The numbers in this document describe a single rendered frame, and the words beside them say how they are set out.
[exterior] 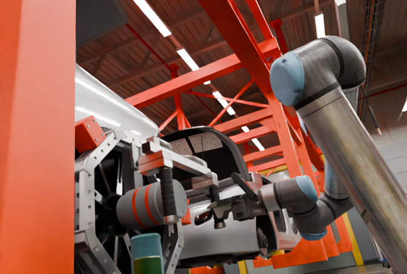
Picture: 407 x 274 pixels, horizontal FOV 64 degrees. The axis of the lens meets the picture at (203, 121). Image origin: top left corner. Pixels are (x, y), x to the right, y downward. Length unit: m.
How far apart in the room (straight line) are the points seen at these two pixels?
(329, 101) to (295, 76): 0.09
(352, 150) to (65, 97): 0.66
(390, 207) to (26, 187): 0.73
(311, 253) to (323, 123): 3.90
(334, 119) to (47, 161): 0.62
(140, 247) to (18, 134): 0.46
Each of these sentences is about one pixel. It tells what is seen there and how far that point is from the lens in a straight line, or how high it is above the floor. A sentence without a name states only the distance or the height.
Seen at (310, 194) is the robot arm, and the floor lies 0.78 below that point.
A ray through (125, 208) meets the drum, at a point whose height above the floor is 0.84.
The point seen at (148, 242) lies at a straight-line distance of 0.97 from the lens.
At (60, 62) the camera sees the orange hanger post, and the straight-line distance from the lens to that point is 0.87.
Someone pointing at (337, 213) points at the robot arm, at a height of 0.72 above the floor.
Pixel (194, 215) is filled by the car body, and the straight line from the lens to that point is 3.71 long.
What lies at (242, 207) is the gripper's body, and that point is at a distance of 1.16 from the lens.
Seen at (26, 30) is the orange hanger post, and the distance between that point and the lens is 0.85.
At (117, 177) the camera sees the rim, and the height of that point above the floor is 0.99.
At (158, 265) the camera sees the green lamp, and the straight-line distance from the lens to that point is 0.69.
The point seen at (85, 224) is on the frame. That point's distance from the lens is 0.96.
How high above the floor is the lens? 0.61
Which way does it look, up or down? 25 degrees up
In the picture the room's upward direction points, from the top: 10 degrees counter-clockwise
